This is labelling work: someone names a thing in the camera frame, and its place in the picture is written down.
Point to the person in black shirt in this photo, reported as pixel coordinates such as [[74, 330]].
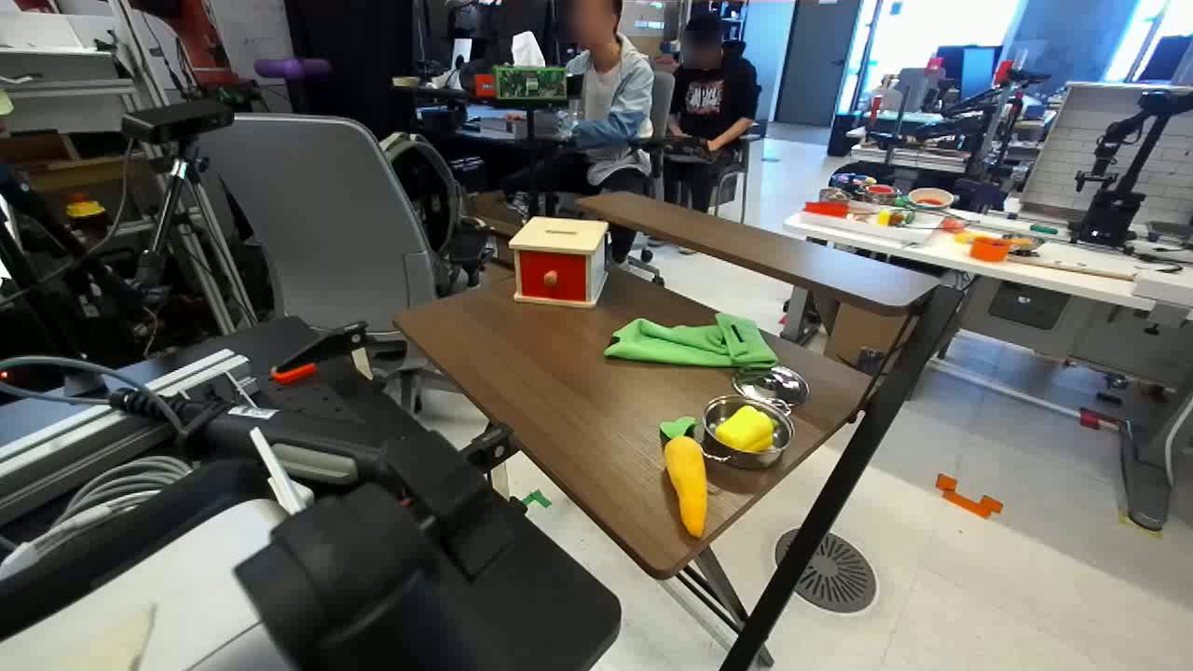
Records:
[[711, 105]]

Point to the white work table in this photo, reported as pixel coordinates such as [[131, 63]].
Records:
[[1083, 280]]

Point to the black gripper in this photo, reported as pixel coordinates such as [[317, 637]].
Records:
[[376, 582]]

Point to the person in gray hoodie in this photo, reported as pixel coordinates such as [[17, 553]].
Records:
[[613, 97]]

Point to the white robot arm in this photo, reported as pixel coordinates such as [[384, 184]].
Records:
[[125, 582]]

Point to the metal bowl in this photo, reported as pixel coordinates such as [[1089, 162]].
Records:
[[711, 439]]

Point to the orange bowl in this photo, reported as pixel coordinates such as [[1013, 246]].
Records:
[[988, 246]]

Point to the orange floor marker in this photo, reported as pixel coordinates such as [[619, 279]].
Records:
[[967, 501]]

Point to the black metal desk leg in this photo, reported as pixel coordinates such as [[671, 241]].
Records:
[[843, 471]]

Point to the round floor drain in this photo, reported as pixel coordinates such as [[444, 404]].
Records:
[[831, 577]]

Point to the gray office chair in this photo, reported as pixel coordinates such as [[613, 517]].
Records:
[[323, 209]]

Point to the green cloth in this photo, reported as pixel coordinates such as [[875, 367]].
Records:
[[684, 343]]

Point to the camera on tripod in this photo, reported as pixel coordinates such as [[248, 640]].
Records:
[[187, 189]]

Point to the red drawer with wooden knob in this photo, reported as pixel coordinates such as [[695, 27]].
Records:
[[555, 279]]

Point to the yellow toy lemon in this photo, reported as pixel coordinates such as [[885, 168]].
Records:
[[747, 429]]

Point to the cardboard box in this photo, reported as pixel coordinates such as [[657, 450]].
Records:
[[860, 330]]

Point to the small wooden cabinet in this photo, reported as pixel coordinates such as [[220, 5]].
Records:
[[562, 233]]

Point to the green box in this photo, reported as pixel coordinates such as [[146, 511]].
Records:
[[532, 84]]

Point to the small metal lid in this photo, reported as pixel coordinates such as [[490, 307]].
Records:
[[775, 386]]

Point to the aluminium rail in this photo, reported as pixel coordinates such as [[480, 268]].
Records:
[[99, 414]]

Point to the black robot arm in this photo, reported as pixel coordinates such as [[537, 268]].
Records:
[[1119, 162]]

